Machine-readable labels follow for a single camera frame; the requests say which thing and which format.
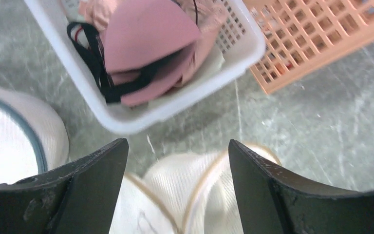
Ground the white plastic basket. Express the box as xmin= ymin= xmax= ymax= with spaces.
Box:
xmin=26 ymin=0 xmax=266 ymax=136

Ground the pink bra from bag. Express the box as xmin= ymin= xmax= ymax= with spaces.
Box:
xmin=77 ymin=0 xmax=227 ymax=88

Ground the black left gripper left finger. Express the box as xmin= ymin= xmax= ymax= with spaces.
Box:
xmin=0 ymin=138 xmax=129 ymax=234

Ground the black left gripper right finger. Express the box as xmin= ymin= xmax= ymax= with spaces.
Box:
xmin=228 ymin=139 xmax=374 ymax=234

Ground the pink black-strapped bra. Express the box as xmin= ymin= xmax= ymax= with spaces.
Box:
xmin=67 ymin=0 xmax=201 ymax=107

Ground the blue-trimmed mesh laundry bag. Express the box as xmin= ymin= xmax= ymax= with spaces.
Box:
xmin=0 ymin=87 xmax=69 ymax=184

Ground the orange plastic organizer rack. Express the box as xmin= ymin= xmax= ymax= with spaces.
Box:
xmin=245 ymin=0 xmax=374 ymax=94

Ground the beige-trimmed mesh laundry bag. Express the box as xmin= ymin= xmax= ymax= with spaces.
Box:
xmin=109 ymin=143 xmax=282 ymax=234

